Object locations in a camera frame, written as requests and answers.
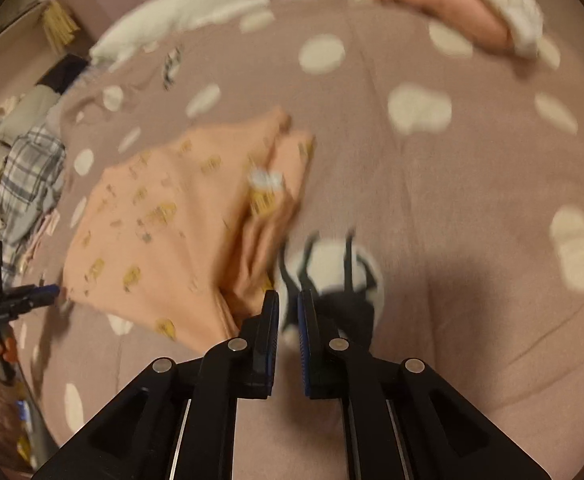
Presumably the peach cartoon print shirt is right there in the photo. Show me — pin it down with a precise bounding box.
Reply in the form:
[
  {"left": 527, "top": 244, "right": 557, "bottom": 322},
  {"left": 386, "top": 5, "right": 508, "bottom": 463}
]
[{"left": 63, "top": 108, "right": 315, "bottom": 352}]

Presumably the light pink folded garment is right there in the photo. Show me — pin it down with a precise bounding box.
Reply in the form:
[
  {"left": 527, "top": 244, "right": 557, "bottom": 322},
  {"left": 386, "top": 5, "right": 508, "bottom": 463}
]
[{"left": 19, "top": 208, "right": 61, "bottom": 274}]

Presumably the plaid grey blue quilt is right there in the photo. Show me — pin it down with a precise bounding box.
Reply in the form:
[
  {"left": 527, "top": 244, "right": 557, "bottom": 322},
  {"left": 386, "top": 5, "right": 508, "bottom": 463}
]
[{"left": 0, "top": 126, "right": 66, "bottom": 287}]

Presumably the grey beige pillow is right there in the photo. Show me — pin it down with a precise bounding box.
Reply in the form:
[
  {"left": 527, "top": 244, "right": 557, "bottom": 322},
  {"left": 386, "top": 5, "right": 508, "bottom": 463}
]
[{"left": 0, "top": 84, "right": 61, "bottom": 146}]

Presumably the mauve polka dot blanket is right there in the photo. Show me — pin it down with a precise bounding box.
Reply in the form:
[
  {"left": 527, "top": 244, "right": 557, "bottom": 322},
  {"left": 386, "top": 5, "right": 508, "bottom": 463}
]
[{"left": 20, "top": 0, "right": 584, "bottom": 479}]

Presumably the dark brown pillow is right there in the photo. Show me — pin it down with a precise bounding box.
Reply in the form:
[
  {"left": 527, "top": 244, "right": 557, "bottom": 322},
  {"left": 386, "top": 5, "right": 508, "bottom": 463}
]
[{"left": 36, "top": 53, "right": 89, "bottom": 94}]

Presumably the white goose plush toy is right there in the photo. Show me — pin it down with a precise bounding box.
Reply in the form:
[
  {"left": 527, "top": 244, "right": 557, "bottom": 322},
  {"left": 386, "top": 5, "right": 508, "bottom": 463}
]
[{"left": 89, "top": 0, "right": 270, "bottom": 65}]

